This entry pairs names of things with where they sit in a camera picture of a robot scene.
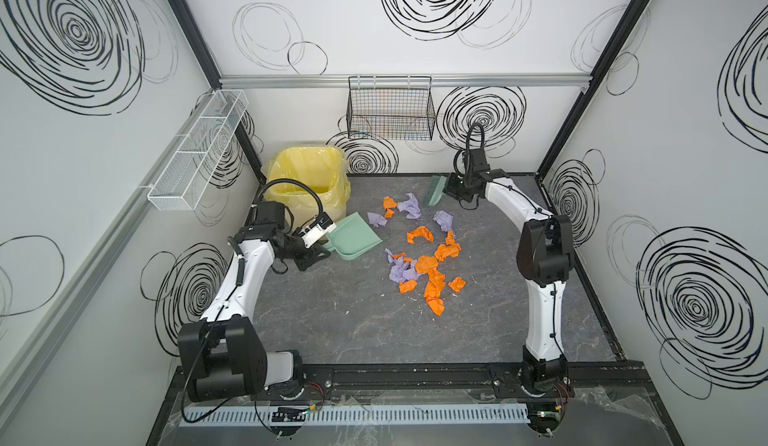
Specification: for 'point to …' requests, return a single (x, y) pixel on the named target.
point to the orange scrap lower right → (457, 284)
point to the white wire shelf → (181, 183)
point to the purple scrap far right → (444, 219)
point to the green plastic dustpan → (353, 237)
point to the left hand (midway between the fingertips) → (322, 247)
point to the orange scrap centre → (426, 263)
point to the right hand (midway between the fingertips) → (443, 187)
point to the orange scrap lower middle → (435, 284)
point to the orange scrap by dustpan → (450, 249)
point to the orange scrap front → (407, 286)
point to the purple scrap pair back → (411, 205)
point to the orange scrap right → (420, 231)
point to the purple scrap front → (401, 270)
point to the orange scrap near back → (389, 204)
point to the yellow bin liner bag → (323, 168)
